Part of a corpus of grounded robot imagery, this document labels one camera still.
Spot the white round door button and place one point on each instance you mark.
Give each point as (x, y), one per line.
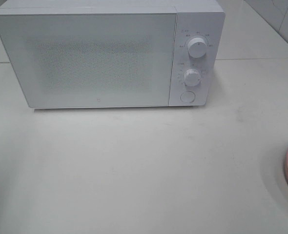
(187, 97)

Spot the white microwave door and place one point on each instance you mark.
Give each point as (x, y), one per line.
(83, 61)

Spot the white microwave oven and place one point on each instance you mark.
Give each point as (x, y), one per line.
(193, 18)

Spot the white adjacent table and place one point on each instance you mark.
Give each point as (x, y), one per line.
(246, 35)

